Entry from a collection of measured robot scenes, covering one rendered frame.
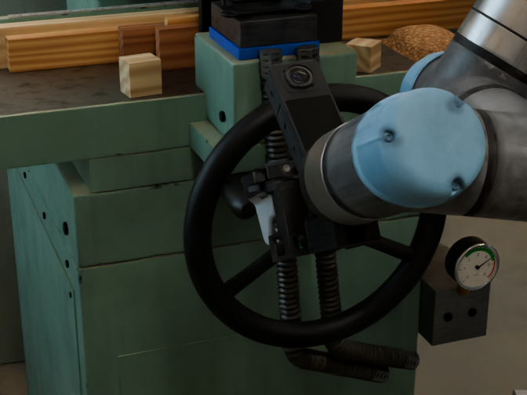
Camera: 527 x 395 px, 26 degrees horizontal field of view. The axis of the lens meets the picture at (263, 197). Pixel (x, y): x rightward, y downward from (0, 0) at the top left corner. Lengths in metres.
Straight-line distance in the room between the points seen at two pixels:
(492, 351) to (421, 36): 1.27
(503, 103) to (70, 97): 0.57
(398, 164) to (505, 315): 2.02
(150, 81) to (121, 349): 0.32
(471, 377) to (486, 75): 1.62
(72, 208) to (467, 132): 0.63
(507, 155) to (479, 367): 1.75
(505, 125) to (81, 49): 0.71
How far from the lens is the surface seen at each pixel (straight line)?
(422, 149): 0.73
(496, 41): 0.90
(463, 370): 2.49
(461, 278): 1.43
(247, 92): 1.18
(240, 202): 1.05
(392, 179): 0.73
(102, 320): 1.34
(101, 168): 1.26
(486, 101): 0.85
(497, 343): 2.61
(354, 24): 1.49
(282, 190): 0.92
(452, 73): 0.90
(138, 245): 1.31
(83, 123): 1.24
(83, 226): 1.28
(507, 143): 0.78
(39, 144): 1.24
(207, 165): 1.09
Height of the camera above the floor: 1.29
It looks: 23 degrees down
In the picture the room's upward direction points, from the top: straight up
